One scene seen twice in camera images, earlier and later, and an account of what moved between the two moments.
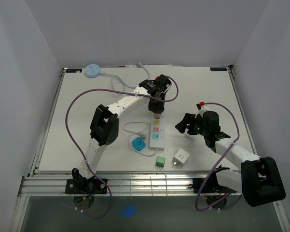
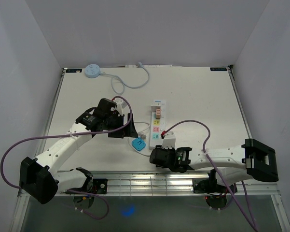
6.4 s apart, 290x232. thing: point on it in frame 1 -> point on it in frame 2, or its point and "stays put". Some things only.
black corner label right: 218,69 stays put
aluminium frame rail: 120,184 stays put
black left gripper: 159,108 -> 129,130
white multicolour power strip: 157,130 stays put
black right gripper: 182,125 -> 158,147
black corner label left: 73,70 stays put
